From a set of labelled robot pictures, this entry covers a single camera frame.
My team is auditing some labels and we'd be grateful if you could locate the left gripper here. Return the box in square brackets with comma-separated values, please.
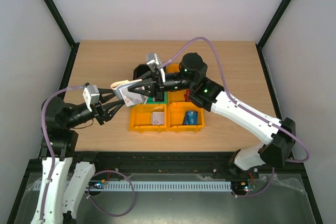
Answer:
[66, 89, 127, 129]

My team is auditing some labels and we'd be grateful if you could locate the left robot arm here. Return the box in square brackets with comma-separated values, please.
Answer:
[31, 83, 124, 223]

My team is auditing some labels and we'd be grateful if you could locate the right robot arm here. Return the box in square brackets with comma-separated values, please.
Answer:
[128, 52, 295, 178]

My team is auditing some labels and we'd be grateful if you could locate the white card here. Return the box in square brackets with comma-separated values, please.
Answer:
[151, 111, 165, 125]

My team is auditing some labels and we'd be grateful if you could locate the red card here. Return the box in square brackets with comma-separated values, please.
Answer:
[184, 90, 191, 102]

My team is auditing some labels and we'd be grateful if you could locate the blue card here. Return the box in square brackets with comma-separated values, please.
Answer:
[183, 110, 198, 125]

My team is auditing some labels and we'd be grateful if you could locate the green bin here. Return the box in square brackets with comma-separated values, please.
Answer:
[146, 92, 167, 104]

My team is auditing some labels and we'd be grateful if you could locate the black bin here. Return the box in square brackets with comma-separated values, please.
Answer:
[133, 64, 157, 81]

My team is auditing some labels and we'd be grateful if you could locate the yellow bin middle right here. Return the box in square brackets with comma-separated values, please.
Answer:
[167, 90, 194, 105]

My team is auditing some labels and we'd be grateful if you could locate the yellow bin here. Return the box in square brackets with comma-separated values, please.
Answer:
[167, 90, 194, 105]
[129, 103, 167, 133]
[167, 103, 205, 133]
[165, 63, 184, 74]

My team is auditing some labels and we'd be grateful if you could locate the yellow bin back right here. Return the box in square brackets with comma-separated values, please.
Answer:
[165, 63, 184, 74]

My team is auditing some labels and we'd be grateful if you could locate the yellow bin front left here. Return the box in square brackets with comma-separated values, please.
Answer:
[129, 103, 167, 133]

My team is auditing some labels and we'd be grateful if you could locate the yellow bin front right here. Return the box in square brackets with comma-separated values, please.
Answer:
[167, 103, 205, 133]

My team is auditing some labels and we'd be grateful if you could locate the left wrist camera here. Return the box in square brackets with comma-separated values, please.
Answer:
[82, 84, 100, 112]

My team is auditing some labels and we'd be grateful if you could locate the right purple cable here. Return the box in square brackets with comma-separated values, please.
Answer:
[158, 36, 312, 199]

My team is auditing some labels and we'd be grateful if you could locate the black aluminium frame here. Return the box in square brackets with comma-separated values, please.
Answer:
[7, 0, 336, 224]

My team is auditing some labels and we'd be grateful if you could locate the grey cable duct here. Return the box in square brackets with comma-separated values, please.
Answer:
[90, 181, 232, 192]

